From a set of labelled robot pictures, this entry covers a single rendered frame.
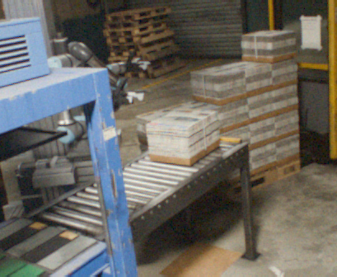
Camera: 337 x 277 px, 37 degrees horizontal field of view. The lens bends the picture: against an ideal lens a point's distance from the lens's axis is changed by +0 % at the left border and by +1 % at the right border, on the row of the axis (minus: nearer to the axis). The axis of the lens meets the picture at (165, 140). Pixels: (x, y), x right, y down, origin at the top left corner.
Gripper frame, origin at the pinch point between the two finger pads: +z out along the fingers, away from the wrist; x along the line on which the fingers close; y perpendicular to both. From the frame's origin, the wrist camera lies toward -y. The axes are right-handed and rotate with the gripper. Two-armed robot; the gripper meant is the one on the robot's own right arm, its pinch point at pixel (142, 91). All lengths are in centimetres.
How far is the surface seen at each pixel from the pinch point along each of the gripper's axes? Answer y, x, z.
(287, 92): 21, -188, 42
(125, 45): -31, -649, -381
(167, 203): 52, 36, 29
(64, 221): 54, 69, -9
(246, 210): 83, -50, 44
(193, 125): 20.3, -8.2, 26.6
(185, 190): 50, 20, 32
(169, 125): 20.0, -4.9, 13.1
